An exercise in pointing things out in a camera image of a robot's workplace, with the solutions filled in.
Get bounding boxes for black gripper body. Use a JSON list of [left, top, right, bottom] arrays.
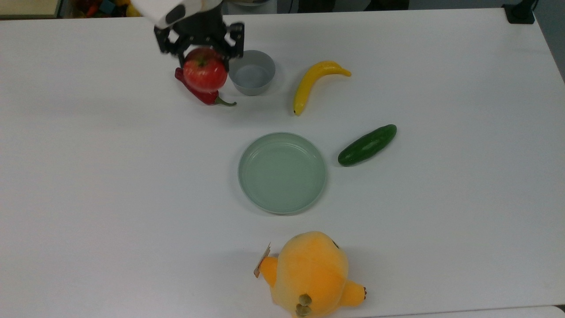
[[172, 4, 231, 52]]

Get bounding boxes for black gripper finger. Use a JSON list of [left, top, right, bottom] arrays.
[[154, 27, 188, 67], [223, 22, 245, 71]]

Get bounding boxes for red apple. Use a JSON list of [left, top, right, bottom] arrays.
[[183, 48, 229, 94]]

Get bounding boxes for grey bowl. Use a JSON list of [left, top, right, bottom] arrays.
[[228, 50, 276, 96]]

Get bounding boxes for red chili pepper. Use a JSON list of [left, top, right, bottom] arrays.
[[174, 67, 237, 107]]

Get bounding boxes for pile of colourful toys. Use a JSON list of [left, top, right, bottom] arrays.
[[70, 0, 142, 18]]

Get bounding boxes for yellow banana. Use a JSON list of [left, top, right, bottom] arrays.
[[293, 61, 352, 117]]

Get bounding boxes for pale green plate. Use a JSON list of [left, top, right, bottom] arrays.
[[238, 132, 328, 215]]

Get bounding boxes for beige board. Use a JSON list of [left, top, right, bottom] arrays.
[[0, 0, 61, 19]]

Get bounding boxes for green cucumber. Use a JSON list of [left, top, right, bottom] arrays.
[[338, 124, 397, 167]]

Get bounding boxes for orange hamster plush toy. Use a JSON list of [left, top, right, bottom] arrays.
[[253, 231, 367, 318]]

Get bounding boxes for black camera stand pole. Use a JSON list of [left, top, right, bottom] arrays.
[[502, 0, 538, 25]]

